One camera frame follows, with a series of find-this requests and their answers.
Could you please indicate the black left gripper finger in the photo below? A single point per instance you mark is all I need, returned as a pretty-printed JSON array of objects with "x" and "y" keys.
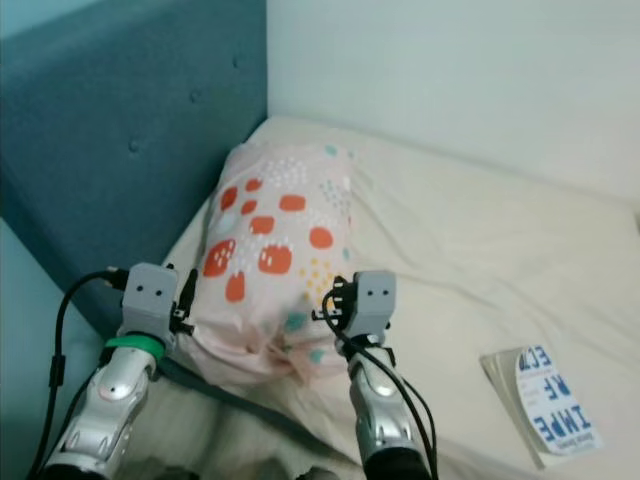
[{"x": 190, "y": 284}]

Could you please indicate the mattress with cream sheet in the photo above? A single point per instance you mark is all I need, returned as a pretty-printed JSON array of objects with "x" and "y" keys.
[{"x": 480, "y": 230}]

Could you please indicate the white and blue book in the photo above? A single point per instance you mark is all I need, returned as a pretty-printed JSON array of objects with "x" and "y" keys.
[{"x": 555, "y": 400}]

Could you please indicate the pink patterned pillow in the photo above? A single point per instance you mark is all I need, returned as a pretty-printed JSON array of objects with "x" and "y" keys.
[{"x": 280, "y": 220}]

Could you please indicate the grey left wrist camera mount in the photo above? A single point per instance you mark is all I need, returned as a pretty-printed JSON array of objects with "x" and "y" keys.
[{"x": 150, "y": 295}]

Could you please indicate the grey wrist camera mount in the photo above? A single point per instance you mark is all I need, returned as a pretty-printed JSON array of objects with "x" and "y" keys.
[
  {"x": 375, "y": 298},
  {"x": 150, "y": 295}
]

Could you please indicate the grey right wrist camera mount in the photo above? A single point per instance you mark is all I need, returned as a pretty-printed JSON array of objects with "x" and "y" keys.
[{"x": 375, "y": 298}]

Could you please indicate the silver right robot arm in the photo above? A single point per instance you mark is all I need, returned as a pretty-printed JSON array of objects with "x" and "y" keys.
[{"x": 385, "y": 410}]

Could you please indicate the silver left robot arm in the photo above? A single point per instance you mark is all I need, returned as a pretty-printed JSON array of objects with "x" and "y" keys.
[{"x": 105, "y": 420}]

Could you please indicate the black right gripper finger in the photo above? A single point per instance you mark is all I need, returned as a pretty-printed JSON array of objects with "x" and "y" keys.
[{"x": 338, "y": 290}]

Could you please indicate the teal upholstered headboard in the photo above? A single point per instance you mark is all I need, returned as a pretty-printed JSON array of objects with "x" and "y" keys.
[{"x": 120, "y": 120}]

